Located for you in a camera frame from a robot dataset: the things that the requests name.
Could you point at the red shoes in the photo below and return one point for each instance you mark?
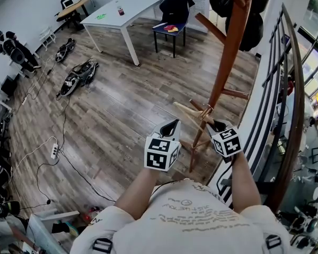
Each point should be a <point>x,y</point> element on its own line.
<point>91,213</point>

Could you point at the small black backpack rig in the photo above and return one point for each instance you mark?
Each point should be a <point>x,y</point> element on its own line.
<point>65,50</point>

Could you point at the dark teal-soled shoes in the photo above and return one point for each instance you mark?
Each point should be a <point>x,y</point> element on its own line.
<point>66,229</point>

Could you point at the person's right forearm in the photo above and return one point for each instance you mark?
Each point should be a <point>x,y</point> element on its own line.
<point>243,184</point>

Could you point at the white rectangular table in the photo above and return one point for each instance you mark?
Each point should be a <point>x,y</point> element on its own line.
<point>132,9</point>

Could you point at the light wooden hanger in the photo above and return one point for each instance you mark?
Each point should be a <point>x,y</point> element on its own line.
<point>185,110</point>

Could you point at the round wooden desk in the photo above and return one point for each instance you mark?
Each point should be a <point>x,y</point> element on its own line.
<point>74,8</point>

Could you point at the small dark drink bottle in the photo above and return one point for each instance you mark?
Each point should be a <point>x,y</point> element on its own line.
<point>120,11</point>

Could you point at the red and yellow item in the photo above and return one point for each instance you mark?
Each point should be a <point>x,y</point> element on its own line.
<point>171,28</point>

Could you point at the black jacket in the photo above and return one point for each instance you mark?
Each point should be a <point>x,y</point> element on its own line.
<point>176,8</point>

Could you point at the green small item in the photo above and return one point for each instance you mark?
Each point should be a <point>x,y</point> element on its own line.
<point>100,17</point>

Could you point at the white paper sheet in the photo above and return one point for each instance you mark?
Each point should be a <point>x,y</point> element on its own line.
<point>159,25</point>

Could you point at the black hanging bag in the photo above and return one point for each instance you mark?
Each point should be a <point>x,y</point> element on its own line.
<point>254,30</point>

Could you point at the white microwave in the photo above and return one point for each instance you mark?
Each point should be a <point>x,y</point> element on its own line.
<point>70,1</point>

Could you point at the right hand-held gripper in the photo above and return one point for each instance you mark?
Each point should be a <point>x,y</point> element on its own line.
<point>228,143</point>

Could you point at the brown wooden coat stand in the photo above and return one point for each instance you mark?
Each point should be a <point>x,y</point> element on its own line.
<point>228,49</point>

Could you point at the white board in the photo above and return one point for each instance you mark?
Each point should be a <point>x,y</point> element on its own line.
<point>42,229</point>

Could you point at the large black backpack rig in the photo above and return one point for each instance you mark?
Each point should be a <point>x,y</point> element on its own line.
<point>77,77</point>

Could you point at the small white power strip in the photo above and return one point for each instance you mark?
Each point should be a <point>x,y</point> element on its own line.
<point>24,101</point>

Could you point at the black railing with wooden handrail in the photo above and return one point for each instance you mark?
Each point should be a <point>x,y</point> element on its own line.
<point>298,89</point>

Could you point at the blue seat black chair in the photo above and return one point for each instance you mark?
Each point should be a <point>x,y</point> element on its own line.
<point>180,33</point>

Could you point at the person's white printed shirt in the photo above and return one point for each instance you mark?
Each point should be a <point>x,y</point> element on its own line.
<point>185,226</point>

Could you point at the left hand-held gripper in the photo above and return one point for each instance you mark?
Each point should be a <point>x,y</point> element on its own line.
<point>159,155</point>

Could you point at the white three-socket power strip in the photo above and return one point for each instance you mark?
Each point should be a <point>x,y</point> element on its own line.
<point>54,150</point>

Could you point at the person's left forearm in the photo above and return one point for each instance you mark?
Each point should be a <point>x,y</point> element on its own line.
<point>137,192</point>

